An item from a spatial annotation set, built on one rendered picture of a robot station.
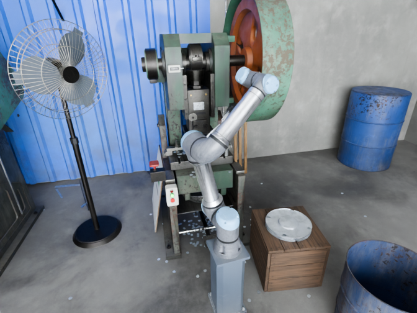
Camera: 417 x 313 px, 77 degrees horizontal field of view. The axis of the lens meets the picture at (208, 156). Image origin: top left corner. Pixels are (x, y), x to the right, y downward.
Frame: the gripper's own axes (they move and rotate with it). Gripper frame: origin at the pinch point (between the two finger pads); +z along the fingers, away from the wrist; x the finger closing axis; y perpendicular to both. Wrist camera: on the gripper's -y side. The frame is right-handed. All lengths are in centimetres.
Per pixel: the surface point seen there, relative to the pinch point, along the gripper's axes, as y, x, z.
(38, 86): 38, -85, 56
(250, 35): -47, -33, -30
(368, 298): 32, 100, -16
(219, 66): -23.6, -28.9, -9.5
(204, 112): -21.3, -15.2, 18.3
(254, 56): -41, -21, -24
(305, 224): -15, 82, 11
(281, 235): 1, 74, 20
